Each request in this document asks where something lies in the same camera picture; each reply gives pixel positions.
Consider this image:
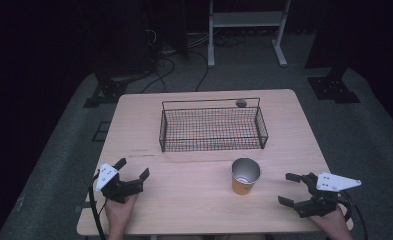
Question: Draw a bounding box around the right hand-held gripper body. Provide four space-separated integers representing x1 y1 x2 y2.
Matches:
293 171 362 219

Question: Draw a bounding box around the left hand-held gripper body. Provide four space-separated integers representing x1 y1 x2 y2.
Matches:
95 162 145 205

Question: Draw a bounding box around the orange paper cup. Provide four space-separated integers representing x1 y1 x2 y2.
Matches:
230 157 262 196

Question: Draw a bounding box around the black wire basket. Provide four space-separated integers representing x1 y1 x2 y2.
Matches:
158 97 270 153

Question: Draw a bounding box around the person's right hand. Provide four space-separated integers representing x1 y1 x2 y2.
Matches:
308 204 352 235

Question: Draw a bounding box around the person's left hand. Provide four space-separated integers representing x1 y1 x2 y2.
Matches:
104 194 139 235

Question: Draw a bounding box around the black stand base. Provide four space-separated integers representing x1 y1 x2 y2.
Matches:
82 59 153 109
304 64 362 105

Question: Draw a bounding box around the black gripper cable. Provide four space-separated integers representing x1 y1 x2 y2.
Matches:
87 169 108 240
336 190 369 240

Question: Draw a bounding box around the black floor cable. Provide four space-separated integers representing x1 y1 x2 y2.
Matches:
139 55 177 95

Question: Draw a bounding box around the white metal stand frame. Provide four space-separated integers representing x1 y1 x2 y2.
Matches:
207 0 293 69

